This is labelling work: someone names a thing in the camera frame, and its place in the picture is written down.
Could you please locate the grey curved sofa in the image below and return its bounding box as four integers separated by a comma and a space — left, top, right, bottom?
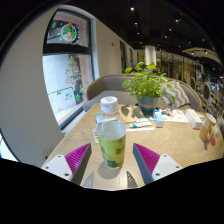
82, 73, 203, 113

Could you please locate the grey white chevron pillow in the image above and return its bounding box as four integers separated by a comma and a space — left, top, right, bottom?
161, 80, 191, 108

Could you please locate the window with festive decals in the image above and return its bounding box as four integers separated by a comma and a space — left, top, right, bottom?
42, 9, 94, 129

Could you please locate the white rectangular box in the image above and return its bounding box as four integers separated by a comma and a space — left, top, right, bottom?
184, 109, 204, 130

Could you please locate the brown ceramic mug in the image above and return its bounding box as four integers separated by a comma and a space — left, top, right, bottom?
198, 113, 218, 143

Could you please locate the group of ceiling lights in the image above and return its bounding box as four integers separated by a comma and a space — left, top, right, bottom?
128, 4, 214, 54

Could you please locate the green potted plant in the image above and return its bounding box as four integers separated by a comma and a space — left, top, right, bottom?
121, 61, 177, 116

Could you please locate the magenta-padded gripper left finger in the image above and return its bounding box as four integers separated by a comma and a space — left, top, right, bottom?
41, 143, 93, 186

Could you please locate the flat blue white packet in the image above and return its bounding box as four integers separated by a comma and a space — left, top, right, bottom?
94, 113, 105, 125

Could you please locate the small blue white box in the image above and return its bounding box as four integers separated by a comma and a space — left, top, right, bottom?
153, 111, 165, 128

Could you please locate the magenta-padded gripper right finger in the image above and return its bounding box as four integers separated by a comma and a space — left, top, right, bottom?
132, 143, 184, 186

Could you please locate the group of dining chairs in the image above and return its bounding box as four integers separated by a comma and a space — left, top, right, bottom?
186, 74, 224, 111

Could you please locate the clear bottle with green label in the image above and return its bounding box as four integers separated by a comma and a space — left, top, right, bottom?
95, 95, 128, 170

